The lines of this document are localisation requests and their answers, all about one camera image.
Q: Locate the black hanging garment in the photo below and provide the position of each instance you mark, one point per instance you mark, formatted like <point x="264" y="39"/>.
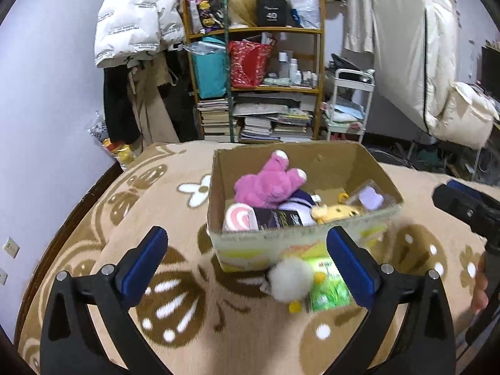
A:
<point x="183" y="105"/>

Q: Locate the white trolley cart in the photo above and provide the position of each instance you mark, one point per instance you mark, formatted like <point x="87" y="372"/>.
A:
<point x="369" y="97"/>

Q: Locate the yellow dog plush toy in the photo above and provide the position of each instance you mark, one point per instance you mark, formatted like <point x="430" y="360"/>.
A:
<point x="332" y="213"/>

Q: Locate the plastic bag of yellow toys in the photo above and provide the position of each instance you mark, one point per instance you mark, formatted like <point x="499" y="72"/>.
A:
<point x="117" y="150"/>

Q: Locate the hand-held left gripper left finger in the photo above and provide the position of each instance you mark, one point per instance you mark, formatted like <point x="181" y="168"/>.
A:
<point x="142" y="267"/>

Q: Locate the thin green pole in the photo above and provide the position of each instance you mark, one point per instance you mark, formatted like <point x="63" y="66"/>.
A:
<point x="228" y="86"/>

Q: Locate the black coat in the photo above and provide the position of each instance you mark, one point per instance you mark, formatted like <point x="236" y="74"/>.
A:
<point x="117" y="113"/>

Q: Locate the black box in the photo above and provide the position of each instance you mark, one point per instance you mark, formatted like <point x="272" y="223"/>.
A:
<point x="272" y="13"/>

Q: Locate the teal shopping bag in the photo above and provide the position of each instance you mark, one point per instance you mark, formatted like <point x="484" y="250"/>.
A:
<point x="209" y="74"/>

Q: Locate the pile of books and magazines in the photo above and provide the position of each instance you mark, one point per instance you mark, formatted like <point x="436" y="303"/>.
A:
<point x="269" y="123"/>

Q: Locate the black and pink printed bag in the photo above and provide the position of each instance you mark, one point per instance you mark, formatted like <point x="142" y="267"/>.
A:
<point x="205" y="7"/>

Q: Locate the black packet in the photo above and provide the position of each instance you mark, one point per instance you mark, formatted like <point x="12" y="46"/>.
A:
<point x="273" y="218"/>

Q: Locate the crumpled clear plastic bag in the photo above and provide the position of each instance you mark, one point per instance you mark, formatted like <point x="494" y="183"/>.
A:
<point x="203" y="48"/>

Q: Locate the yellow wooden shelf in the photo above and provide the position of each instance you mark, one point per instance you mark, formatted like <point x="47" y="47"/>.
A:
<point x="273" y="29"/>

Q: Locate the green snack packet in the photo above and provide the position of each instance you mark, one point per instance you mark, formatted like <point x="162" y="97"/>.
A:
<point x="328" y="293"/>

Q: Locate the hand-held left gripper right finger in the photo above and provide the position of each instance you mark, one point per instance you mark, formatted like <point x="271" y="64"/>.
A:
<point x="349" y="265"/>

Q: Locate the person's right hand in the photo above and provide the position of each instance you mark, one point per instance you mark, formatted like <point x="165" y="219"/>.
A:
<point x="480" y="289"/>

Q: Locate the beige coat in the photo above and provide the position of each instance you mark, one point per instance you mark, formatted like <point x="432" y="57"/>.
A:
<point x="150" y="113"/>

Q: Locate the pink roll cake plush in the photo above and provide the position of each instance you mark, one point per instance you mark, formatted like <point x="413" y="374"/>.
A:
<point x="238" y="218"/>

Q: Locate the pink bear plush toy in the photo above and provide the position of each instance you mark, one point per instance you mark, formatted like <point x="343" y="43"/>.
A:
<point x="265" y="183"/>

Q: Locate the white hanging duvet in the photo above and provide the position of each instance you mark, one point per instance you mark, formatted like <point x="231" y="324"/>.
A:
<point x="402" y="47"/>

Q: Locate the cream pillow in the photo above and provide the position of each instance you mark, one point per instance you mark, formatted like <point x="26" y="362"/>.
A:
<point x="465" y="117"/>

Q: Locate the cardboard box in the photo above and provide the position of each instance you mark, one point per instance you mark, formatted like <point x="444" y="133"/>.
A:
<point x="250" y="250"/>

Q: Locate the red patterned bag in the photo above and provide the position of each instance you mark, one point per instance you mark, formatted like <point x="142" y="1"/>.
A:
<point x="248" y="66"/>

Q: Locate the white wall socket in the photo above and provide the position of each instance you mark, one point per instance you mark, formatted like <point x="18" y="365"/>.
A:
<point x="11" y="247"/>
<point x="3" y="276"/>

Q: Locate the group of toiletry bottles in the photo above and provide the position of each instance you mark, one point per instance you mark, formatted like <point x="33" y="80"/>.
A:
<point x="295" y="70"/>

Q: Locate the blonde wig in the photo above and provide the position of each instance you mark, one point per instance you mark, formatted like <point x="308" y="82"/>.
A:
<point x="242" y="7"/>

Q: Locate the white curtain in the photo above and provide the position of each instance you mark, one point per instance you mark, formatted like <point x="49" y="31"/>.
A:
<point x="359" y="15"/>

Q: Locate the white fluffy duck plush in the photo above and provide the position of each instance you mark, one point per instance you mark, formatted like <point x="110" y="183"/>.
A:
<point x="291" y="279"/>

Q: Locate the stack of books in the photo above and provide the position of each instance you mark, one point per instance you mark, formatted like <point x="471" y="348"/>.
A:
<point x="213" y="121"/>

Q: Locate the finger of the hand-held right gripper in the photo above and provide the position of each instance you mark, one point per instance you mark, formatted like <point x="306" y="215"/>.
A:
<point x="465" y="187"/>
<point x="465" y="209"/>

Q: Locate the white puffer jacket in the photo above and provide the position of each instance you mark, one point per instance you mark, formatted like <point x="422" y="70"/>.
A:
<point x="129" y="19"/>

